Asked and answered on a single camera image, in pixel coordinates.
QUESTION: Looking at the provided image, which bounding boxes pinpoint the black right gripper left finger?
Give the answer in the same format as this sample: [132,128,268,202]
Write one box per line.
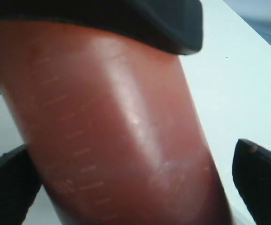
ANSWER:
[0,145,42,225]

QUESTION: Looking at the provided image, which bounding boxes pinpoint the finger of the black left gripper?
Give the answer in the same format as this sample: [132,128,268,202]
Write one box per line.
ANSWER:
[0,0,203,55]

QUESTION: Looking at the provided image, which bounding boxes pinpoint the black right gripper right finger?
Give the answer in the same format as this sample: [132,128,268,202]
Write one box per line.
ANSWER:
[232,139,271,225]

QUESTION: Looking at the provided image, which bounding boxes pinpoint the red sauce squeeze bottle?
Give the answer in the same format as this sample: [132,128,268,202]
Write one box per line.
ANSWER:
[0,21,232,225]

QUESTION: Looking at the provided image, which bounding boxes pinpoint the grey backdrop cloth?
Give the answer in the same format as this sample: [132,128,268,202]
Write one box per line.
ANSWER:
[225,0,271,45]

